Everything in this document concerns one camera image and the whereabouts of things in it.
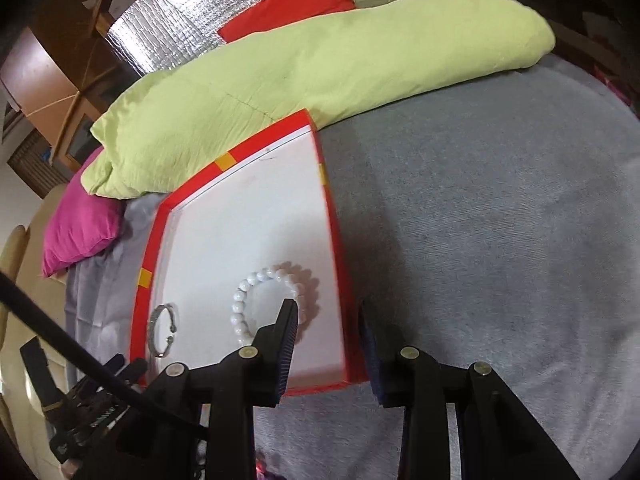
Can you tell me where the white pearl bead bracelet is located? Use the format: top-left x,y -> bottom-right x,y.
229,264 -> 314,347

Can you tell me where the silver bangle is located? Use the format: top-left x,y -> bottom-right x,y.
146,304 -> 178,359

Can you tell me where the red shallow box tray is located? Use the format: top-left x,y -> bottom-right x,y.
128,110 -> 366,394

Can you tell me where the grey bed blanket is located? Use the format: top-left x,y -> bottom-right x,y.
65,56 -> 639,479

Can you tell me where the magenta pillow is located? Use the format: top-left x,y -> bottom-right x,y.
41,148 -> 124,278

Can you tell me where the light green folded quilt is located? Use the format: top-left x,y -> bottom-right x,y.
80,0 -> 555,200

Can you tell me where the cream leather sofa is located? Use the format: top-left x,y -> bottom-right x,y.
1,184 -> 66,479

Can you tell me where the wooden cabinet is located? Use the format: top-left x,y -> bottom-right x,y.
1,28 -> 128,171

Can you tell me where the red cushion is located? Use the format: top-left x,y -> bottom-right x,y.
217,0 -> 356,44

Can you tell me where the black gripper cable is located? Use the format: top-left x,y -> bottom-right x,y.
0,270 -> 147,409

